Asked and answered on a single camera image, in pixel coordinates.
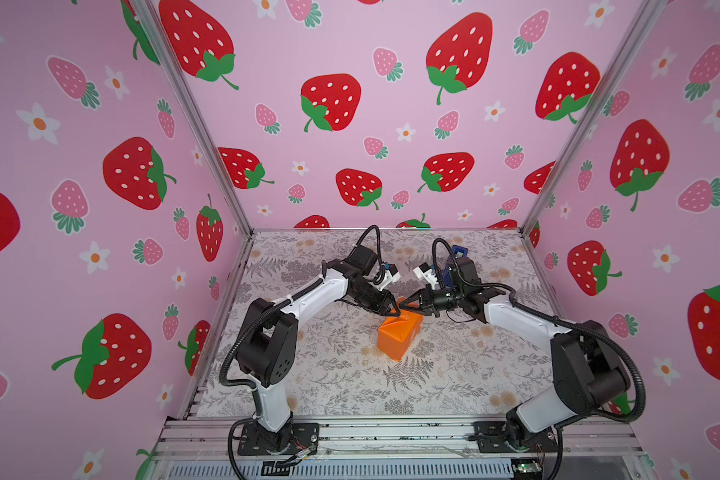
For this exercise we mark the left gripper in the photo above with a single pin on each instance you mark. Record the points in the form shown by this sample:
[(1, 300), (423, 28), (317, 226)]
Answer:
[(383, 305)]

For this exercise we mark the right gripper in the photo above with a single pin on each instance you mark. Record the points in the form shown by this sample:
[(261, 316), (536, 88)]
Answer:
[(425, 302)]

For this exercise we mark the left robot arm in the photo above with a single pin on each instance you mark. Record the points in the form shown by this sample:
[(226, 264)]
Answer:
[(266, 344)]

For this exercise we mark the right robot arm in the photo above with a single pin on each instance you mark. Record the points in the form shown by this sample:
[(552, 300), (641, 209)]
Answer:
[(587, 372)]

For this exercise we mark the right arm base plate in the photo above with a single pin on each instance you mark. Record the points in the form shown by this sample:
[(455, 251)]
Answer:
[(508, 437)]

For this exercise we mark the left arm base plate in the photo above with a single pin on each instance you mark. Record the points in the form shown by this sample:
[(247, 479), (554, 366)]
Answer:
[(292, 438)]

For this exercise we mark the aluminium front rail frame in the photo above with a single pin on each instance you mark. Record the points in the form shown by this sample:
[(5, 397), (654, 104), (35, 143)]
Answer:
[(408, 447)]

